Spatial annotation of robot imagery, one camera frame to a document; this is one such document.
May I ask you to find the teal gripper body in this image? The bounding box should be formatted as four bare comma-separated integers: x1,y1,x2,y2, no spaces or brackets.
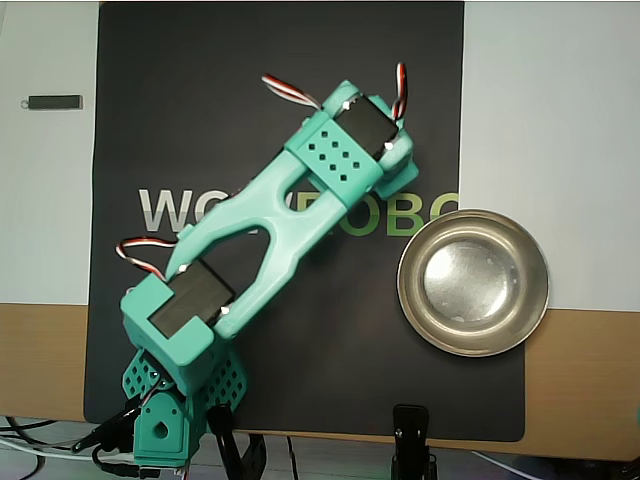
374,159,420,199

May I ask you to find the metal bowl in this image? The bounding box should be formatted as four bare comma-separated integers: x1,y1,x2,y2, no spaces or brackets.
396,208,550,359

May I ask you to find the white paper sheet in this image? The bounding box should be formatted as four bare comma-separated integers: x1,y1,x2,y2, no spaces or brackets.
458,0,640,314
0,0,100,306

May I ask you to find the black WOWROBO mat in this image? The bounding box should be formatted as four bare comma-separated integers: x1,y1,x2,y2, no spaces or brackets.
83,1,526,444

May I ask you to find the black table clamp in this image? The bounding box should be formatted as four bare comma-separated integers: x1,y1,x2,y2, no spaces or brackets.
206,403,269,480
72,402,139,454

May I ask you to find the black USB stick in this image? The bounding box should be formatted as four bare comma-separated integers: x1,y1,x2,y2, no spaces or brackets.
20,93,85,112

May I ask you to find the red white black servo wire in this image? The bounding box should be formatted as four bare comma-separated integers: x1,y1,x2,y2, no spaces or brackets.
114,237,177,282
261,73,322,110
391,62,410,122

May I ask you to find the black camera stand with springs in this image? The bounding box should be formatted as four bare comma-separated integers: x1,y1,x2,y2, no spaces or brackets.
391,404,440,480

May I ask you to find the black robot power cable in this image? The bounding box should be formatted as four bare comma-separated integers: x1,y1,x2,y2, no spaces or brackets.
91,444,161,479

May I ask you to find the white floor cable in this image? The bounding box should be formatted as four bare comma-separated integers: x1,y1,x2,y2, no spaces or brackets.
0,436,94,480

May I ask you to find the black floor cable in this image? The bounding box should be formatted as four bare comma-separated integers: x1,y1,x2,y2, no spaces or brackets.
0,414,57,444

